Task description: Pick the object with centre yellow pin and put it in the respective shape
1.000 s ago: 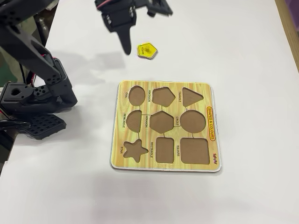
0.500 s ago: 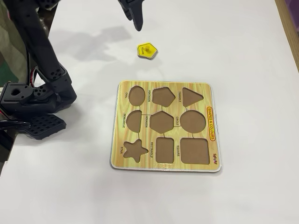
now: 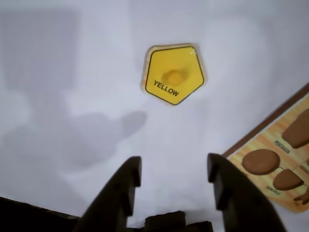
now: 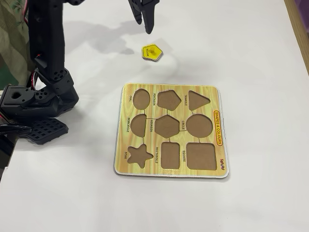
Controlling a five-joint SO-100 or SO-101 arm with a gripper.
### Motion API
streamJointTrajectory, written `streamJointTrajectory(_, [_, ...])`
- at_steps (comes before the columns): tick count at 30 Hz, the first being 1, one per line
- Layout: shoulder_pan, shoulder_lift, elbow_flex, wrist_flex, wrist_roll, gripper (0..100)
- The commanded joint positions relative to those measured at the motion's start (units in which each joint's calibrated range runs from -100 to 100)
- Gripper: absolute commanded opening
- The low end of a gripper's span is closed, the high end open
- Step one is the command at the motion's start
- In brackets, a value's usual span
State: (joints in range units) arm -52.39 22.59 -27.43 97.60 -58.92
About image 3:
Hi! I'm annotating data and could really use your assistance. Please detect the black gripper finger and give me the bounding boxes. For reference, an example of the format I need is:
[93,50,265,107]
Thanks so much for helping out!
[81,156,141,232]
[207,152,288,232]

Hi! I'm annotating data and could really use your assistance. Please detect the yellow pentagon puzzle piece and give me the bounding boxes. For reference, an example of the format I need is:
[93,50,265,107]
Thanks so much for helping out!
[140,43,208,106]

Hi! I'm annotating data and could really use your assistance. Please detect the wooden shape puzzle board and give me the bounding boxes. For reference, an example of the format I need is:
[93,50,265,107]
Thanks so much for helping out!
[222,82,309,214]

